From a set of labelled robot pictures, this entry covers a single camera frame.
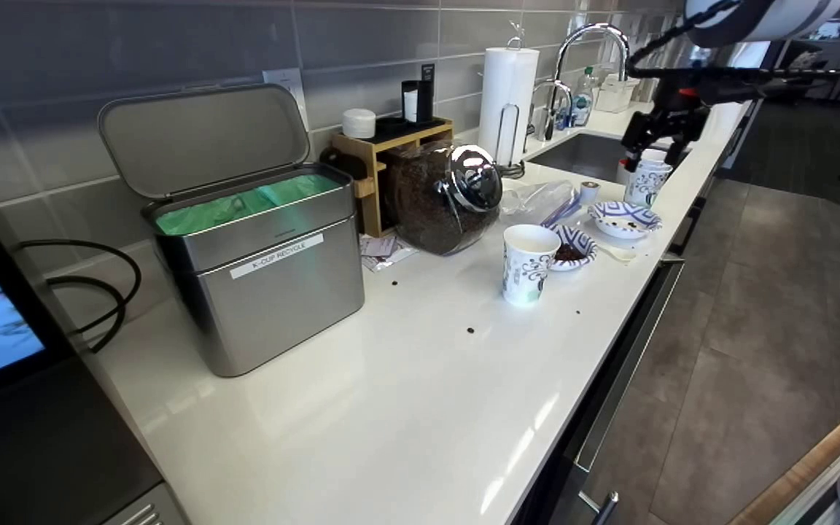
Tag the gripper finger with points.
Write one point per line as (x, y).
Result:
(639, 138)
(677, 153)

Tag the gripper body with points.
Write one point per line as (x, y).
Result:
(685, 109)

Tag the stainless steel bin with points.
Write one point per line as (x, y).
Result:
(274, 292)

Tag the green bin liner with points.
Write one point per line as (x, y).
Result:
(245, 204)

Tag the steel bin lid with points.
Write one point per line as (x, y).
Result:
(201, 138)

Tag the patterned paper cup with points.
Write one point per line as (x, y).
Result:
(526, 270)
(646, 186)

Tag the white plastic container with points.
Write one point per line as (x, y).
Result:
(615, 95)

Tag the steel sink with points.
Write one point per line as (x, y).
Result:
(580, 157)

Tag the clear soap bottle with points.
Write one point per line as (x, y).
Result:
(582, 102)

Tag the patterned paper bowl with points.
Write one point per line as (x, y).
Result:
(624, 219)

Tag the small chrome tap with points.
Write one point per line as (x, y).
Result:
(562, 91)

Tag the clear plastic bag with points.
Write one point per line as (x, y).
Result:
(540, 200)

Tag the white plastic spoon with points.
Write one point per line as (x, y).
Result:
(617, 253)

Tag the tall chrome tap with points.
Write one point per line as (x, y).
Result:
(595, 29)

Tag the paper towel roll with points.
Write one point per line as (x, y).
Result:
(511, 87)

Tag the chrome jar lid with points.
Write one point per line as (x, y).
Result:
(475, 179)

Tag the tall black box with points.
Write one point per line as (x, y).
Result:
(426, 91)

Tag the glass jar of coffee beans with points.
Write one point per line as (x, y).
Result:
(420, 208)

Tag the black box with white label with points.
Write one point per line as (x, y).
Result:
(410, 102)

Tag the wooden organizer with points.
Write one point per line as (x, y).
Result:
(370, 157)

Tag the heap of packets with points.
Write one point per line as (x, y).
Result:
(383, 251)

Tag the white round container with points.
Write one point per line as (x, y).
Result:
(359, 122)

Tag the wooden-edged table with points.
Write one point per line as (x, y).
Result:
(806, 470)

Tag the black appliance with screen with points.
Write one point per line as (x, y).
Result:
(19, 423)

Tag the white wall socket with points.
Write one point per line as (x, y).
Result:
(292, 84)

